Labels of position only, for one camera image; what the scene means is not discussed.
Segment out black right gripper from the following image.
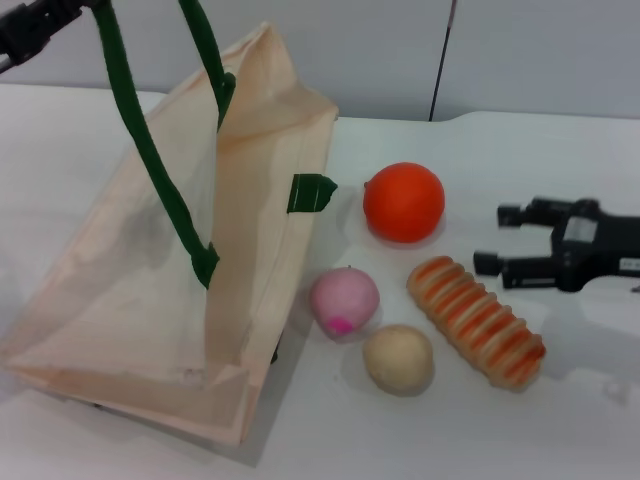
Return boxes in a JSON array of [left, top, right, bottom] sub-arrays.
[[473, 196, 640, 294]]

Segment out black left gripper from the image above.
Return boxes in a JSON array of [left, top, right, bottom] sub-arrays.
[[0, 0, 101, 70]]

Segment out orange striped bread loaf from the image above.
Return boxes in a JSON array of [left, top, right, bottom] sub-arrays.
[[405, 255, 548, 389]]

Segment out beige round potato toy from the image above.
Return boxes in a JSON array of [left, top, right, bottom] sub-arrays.
[[362, 324, 435, 398]]

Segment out cream tote bag green handles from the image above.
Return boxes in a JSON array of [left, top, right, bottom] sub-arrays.
[[0, 0, 340, 448]]

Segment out orange toy fruit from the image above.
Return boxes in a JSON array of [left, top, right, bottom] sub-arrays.
[[362, 161, 446, 245]]

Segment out pink peach bun toy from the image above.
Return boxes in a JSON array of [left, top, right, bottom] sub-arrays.
[[308, 265, 381, 343]]

